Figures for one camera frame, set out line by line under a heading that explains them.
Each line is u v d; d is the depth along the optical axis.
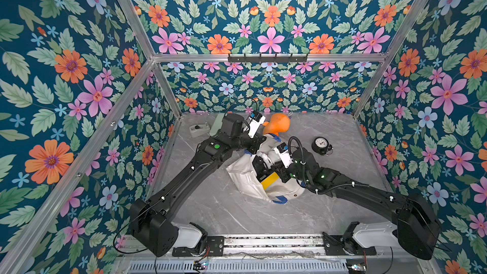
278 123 1.06
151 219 0.39
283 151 0.69
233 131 0.56
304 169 0.60
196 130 1.07
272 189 0.84
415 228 0.41
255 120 0.63
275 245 0.75
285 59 0.92
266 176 0.83
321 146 1.01
